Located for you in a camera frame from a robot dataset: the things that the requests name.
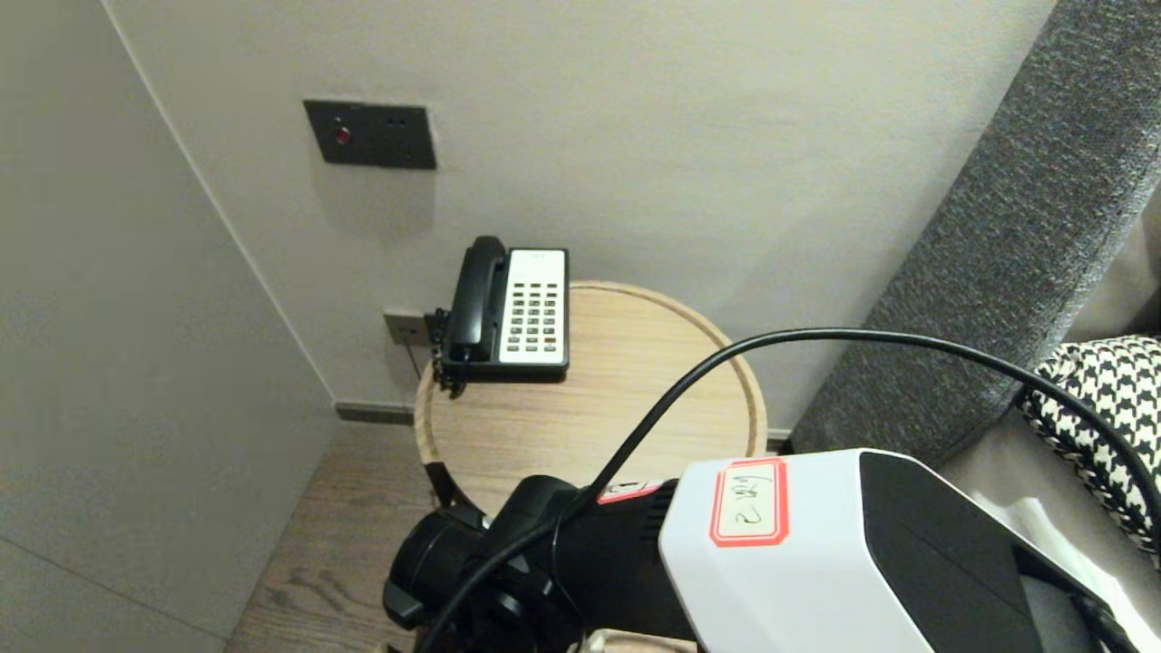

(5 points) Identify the white bed sheet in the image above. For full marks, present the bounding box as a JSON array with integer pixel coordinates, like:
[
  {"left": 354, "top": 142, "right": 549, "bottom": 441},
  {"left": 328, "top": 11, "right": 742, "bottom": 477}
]
[{"left": 939, "top": 408, "right": 1161, "bottom": 636}]

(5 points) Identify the grey fabric bed headboard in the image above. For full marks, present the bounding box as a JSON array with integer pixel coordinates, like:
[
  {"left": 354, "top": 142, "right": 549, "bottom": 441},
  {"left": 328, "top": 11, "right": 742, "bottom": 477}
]
[{"left": 791, "top": 0, "right": 1161, "bottom": 465}]

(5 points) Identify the black telephone base white keypad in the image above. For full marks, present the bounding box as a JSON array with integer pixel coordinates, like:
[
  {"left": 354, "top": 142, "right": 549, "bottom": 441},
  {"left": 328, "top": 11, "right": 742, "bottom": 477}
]
[{"left": 439, "top": 248, "right": 570, "bottom": 380}]

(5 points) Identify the round wooden nightstand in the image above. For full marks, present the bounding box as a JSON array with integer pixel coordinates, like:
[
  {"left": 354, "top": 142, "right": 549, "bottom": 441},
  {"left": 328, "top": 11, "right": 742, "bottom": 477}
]
[{"left": 413, "top": 279, "right": 767, "bottom": 518}]

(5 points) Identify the black telephone handset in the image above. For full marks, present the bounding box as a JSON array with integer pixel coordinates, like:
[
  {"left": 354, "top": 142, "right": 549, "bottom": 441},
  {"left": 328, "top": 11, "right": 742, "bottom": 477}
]
[{"left": 444, "top": 236, "right": 507, "bottom": 364}]

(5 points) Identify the beige wall jack plate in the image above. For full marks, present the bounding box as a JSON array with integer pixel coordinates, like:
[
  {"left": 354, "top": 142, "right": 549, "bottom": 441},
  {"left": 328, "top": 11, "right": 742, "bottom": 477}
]
[{"left": 383, "top": 312, "right": 429, "bottom": 348}]

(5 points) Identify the black white houndstooth pillow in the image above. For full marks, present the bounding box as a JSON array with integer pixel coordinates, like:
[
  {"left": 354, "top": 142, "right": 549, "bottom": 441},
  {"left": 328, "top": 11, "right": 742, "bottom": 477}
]
[{"left": 1020, "top": 336, "right": 1161, "bottom": 568}]

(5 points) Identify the small red edged sticker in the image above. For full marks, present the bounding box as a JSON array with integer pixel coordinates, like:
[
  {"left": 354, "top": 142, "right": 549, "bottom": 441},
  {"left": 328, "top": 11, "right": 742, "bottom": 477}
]
[{"left": 597, "top": 479, "right": 669, "bottom": 505}]

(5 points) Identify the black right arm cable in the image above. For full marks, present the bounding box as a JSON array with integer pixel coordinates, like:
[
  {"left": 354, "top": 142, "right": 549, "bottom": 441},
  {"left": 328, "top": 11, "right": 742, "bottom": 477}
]
[{"left": 413, "top": 328, "right": 1161, "bottom": 653}]

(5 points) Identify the red bordered handwritten label sticker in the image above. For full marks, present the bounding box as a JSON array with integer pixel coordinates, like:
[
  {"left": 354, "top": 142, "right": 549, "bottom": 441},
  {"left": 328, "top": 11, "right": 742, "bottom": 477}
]
[{"left": 709, "top": 458, "right": 790, "bottom": 548}]

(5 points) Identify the dark wall switch panel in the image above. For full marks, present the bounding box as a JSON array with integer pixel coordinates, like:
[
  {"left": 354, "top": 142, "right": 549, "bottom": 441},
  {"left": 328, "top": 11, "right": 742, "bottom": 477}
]
[{"left": 303, "top": 100, "right": 437, "bottom": 171}]

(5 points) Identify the black coiled telephone cord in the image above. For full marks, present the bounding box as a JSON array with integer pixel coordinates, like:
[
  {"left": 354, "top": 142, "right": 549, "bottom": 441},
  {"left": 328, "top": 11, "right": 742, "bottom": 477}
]
[{"left": 426, "top": 308, "right": 465, "bottom": 398}]

